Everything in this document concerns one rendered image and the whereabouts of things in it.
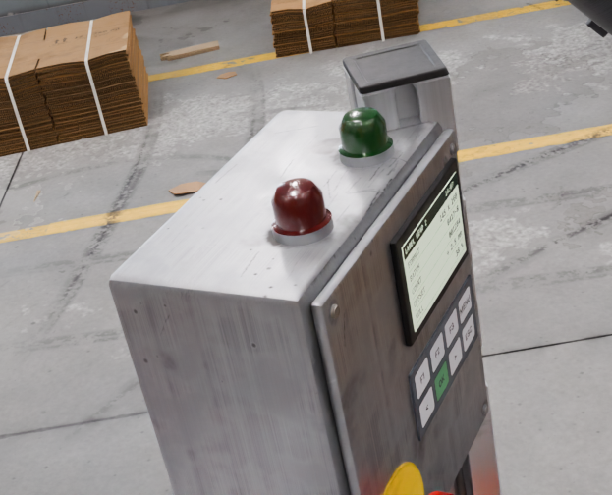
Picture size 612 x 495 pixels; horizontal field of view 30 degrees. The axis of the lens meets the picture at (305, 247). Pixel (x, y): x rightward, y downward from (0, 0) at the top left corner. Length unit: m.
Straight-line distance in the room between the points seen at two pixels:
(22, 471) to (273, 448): 2.42
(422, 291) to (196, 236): 0.11
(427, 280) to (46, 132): 4.16
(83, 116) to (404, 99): 4.07
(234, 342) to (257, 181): 0.10
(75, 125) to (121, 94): 0.23
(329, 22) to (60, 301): 1.99
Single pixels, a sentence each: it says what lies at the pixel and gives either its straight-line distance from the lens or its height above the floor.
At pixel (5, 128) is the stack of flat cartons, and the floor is 0.11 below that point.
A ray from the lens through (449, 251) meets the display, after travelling 0.56.
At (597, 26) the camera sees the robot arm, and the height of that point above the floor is 1.39.
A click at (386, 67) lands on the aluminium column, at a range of 0.57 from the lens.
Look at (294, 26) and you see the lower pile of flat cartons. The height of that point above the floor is 0.13.
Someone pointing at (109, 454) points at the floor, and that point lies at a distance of 2.85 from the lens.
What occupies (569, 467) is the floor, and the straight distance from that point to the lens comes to 2.55.
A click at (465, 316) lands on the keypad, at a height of 1.37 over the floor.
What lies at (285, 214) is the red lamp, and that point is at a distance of 0.47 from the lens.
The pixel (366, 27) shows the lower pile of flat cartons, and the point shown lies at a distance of 4.97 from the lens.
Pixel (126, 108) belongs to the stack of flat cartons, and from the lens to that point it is 4.59.
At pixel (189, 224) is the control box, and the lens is 0.51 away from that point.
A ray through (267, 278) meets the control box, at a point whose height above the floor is 1.47.
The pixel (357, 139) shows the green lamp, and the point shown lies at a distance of 0.52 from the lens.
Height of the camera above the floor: 1.71
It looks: 29 degrees down
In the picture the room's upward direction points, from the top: 12 degrees counter-clockwise
